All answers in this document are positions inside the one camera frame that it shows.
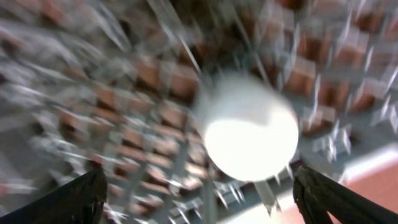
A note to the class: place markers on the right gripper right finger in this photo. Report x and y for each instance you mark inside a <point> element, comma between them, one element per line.
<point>319,197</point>

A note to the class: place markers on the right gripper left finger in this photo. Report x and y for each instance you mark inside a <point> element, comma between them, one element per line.
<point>80,201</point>

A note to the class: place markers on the small white green cup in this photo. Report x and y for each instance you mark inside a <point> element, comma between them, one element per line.
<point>250,131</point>

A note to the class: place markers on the grey dishwasher rack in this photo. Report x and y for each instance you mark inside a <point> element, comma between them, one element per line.
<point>114,83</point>

